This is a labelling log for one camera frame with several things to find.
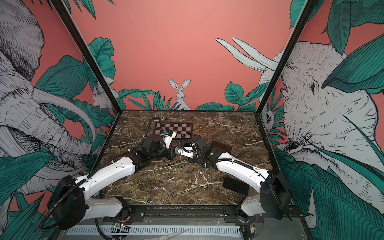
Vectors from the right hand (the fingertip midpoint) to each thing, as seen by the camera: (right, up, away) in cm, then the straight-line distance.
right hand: (189, 145), depth 82 cm
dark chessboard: (-7, +9, +25) cm, 28 cm away
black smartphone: (+21, -3, +20) cm, 29 cm away
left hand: (-3, -1, -4) cm, 5 cm away
